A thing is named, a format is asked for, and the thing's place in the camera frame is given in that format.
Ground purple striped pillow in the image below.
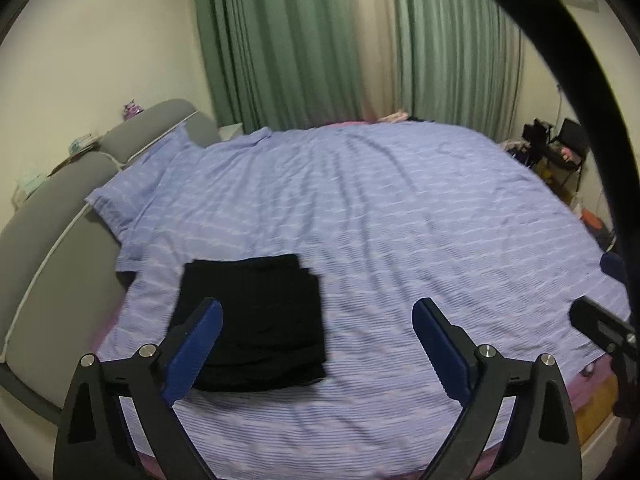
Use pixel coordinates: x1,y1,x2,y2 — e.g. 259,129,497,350
86,124,203,273

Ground black folding chair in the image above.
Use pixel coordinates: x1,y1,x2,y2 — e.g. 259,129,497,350
544,118,590,190

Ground grey padded headboard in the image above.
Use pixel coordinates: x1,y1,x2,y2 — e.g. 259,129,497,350
0,97,222,366

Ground black pants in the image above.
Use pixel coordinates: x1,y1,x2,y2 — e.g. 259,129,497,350
169,254,326,393

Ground green curtain right panel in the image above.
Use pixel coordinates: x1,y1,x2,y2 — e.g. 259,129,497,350
394,0,523,142

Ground green curtain left panel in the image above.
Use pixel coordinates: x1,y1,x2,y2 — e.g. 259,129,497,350
194,0,363,131

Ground beige sheer curtain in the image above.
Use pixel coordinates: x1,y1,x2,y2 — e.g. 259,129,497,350
348,0,398,122

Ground green curtain panel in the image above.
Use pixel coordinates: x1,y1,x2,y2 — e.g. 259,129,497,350
394,0,523,142
194,0,363,131

